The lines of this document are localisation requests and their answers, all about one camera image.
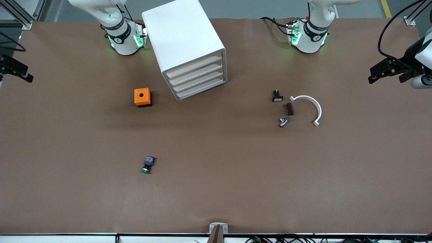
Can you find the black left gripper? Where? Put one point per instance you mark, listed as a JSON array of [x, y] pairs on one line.
[[407, 58]]

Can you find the green push button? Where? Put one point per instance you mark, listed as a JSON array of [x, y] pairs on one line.
[[147, 164]]

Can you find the white drawer cabinet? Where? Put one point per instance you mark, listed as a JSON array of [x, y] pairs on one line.
[[182, 33]]

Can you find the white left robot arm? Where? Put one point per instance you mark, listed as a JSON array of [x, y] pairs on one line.
[[314, 33]]

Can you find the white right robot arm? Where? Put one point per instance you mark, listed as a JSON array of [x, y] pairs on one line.
[[118, 17]]

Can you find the black button with white cap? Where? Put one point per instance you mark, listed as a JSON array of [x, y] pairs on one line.
[[277, 98]]

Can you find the brown terminal block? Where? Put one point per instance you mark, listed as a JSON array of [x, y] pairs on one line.
[[290, 109]]

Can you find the aluminium frame post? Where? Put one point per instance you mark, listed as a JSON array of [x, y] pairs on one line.
[[409, 21], [27, 25]]

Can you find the white curved bracket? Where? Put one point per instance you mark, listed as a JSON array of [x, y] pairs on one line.
[[319, 109]]

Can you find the silver key switch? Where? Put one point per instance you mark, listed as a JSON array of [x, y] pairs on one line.
[[284, 122]]

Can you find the orange switch box with hole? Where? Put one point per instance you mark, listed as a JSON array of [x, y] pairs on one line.
[[141, 96]]

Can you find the white table edge rail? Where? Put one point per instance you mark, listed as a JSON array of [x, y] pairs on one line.
[[67, 239]]

